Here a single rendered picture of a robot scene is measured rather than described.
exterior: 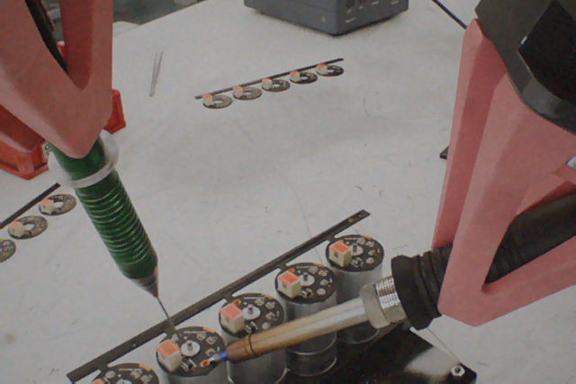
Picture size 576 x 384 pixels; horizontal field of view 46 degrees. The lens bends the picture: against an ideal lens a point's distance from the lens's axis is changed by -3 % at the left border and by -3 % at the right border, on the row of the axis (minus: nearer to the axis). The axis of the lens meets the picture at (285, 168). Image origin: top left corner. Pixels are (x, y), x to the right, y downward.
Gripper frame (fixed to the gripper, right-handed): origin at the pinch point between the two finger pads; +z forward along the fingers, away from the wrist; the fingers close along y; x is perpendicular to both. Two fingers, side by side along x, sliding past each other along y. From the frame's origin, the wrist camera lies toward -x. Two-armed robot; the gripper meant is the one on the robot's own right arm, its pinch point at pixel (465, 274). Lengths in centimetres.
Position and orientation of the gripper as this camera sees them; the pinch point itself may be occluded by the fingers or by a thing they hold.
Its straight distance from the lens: 22.4
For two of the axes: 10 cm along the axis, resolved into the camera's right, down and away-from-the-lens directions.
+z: -4.3, 7.6, 4.9
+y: -0.6, 5.1, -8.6
